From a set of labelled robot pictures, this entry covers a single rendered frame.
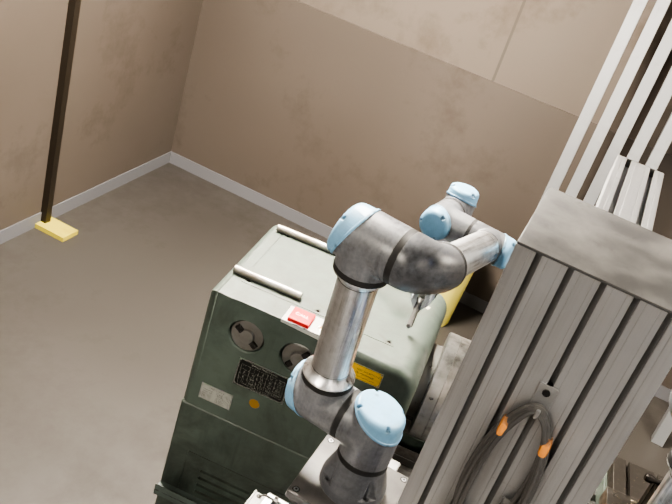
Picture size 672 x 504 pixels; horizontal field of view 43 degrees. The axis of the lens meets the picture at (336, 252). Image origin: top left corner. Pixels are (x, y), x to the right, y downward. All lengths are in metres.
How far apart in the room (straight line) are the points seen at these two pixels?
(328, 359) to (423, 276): 0.32
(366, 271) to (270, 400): 0.84
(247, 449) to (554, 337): 1.43
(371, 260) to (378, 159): 3.45
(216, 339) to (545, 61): 2.84
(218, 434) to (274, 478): 0.20
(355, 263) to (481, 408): 0.44
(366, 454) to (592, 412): 0.69
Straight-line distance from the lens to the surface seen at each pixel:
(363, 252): 1.57
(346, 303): 1.66
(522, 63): 4.67
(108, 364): 3.90
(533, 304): 1.18
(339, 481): 1.88
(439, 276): 1.57
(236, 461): 2.52
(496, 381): 1.25
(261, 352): 2.27
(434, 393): 2.33
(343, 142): 5.06
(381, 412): 1.80
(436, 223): 1.93
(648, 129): 4.32
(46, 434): 3.55
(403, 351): 2.24
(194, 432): 2.52
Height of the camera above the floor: 2.49
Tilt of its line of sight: 29 degrees down
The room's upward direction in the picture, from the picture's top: 19 degrees clockwise
